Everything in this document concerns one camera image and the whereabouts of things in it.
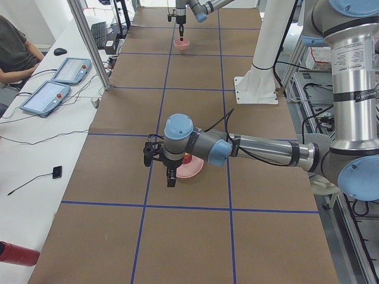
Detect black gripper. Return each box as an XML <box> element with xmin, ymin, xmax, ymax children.
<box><xmin>161</xmin><ymin>156</ymin><xmax>184</xmax><ymax>187</ymax></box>
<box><xmin>176</xmin><ymin>8</ymin><xmax>187</xmax><ymax>41</ymax></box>

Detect pink bowl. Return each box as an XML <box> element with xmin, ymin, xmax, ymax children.
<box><xmin>174</xmin><ymin>38</ymin><xmax>190</xmax><ymax>50</ymax></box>

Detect red apple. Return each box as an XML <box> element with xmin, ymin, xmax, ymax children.
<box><xmin>182</xmin><ymin>153</ymin><xmax>192</xmax><ymax>164</ymax></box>

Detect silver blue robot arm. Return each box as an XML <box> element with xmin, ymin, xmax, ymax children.
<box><xmin>158</xmin><ymin>1</ymin><xmax>378</xmax><ymax>201</ymax></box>
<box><xmin>168</xmin><ymin>0</ymin><xmax>233</xmax><ymax>41</ymax></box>

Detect pink plate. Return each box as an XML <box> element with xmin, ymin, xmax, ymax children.
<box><xmin>176</xmin><ymin>155</ymin><xmax>204</xmax><ymax>179</ymax></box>

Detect black keyboard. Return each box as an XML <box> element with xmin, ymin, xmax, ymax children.
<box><xmin>91</xmin><ymin>21</ymin><xmax>107</xmax><ymax>49</ymax></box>

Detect small black square device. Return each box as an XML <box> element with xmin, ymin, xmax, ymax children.
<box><xmin>52</xmin><ymin>166</ymin><xmax>63</xmax><ymax>179</ymax></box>

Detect far blue teach pendant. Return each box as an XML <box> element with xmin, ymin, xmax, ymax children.
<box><xmin>52</xmin><ymin>57</ymin><xmax>92</xmax><ymax>85</ymax></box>

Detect blue teach pendant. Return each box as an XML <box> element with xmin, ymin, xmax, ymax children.
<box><xmin>52</xmin><ymin>57</ymin><xmax>92</xmax><ymax>85</ymax></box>
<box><xmin>20</xmin><ymin>81</ymin><xmax>71</xmax><ymax>117</ymax></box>

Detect black computer mouse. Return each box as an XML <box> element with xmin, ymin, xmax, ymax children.
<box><xmin>53</xmin><ymin>48</ymin><xmax>68</xmax><ymax>56</ymax></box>

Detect near blue teach pendant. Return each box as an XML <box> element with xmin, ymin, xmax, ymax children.
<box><xmin>20</xmin><ymin>81</ymin><xmax>71</xmax><ymax>117</ymax></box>

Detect seated person dark shirt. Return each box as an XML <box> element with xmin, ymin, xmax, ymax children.
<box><xmin>1</xmin><ymin>15</ymin><xmax>44</xmax><ymax>85</ymax></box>

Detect red water bottle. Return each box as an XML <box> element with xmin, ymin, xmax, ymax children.
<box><xmin>1</xmin><ymin>241</ymin><xmax>40</xmax><ymax>266</ymax></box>

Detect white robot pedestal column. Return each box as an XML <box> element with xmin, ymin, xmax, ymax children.
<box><xmin>235</xmin><ymin>0</ymin><xmax>297</xmax><ymax>105</ymax></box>

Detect aluminium frame post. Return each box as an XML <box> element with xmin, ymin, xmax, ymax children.
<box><xmin>67</xmin><ymin>0</ymin><xmax>111</xmax><ymax>91</ymax></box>

